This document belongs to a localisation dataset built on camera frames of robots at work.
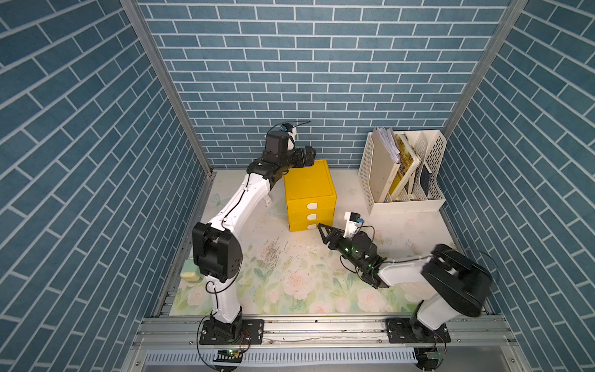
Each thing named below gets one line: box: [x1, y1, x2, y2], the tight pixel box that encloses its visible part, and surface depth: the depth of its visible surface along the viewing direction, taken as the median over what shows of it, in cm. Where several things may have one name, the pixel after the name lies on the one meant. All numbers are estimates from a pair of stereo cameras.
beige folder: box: [369, 127, 401, 204], surface depth 90 cm
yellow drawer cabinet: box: [283, 159, 338, 232], surface depth 87 cm
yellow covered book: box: [388, 134, 415, 195], surface depth 95 cm
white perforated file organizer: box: [357, 130, 448, 216], surface depth 101 cm
